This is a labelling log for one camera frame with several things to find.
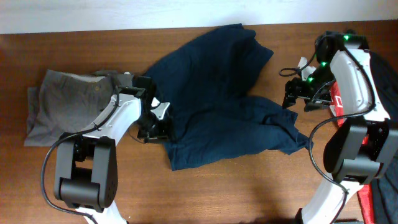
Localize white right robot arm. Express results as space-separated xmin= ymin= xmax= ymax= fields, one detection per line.
xmin=279 ymin=31 xmax=397 ymax=223

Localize navy blue shorts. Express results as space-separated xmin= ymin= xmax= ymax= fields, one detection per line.
xmin=146 ymin=24 xmax=308 ymax=170

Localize black garment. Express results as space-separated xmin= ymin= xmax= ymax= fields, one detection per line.
xmin=358 ymin=52 xmax=397 ymax=223

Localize grey folded shorts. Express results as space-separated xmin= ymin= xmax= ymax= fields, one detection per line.
xmin=24 ymin=70 xmax=133 ymax=146

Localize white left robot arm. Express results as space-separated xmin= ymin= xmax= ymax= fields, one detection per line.
xmin=50 ymin=77 xmax=170 ymax=223

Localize red garment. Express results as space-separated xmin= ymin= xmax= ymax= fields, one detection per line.
xmin=330 ymin=82 xmax=376 ymax=224

